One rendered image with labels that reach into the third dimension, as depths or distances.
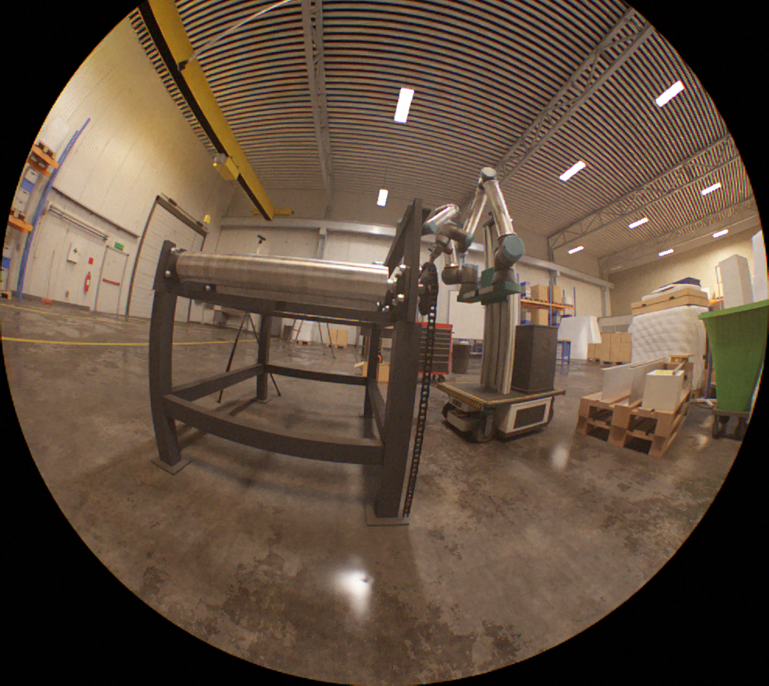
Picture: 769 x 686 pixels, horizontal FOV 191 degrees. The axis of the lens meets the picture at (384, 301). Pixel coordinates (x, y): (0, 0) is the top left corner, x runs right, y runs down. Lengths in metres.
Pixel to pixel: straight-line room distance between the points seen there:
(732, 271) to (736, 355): 1.44
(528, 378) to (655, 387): 0.98
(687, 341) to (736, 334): 1.27
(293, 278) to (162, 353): 0.63
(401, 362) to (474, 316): 5.22
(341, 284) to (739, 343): 2.44
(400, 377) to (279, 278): 0.47
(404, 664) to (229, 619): 0.37
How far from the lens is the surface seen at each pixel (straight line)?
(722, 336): 2.23
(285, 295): 1.03
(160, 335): 1.01
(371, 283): 0.68
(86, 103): 10.06
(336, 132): 10.53
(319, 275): 0.69
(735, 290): 3.49
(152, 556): 0.90
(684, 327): 3.33
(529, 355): 1.82
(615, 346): 8.84
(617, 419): 1.89
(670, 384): 1.79
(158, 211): 11.27
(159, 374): 1.04
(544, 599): 0.86
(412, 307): 0.67
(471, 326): 5.83
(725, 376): 2.29
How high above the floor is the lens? 0.70
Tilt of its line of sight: 8 degrees up
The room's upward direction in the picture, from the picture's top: 5 degrees clockwise
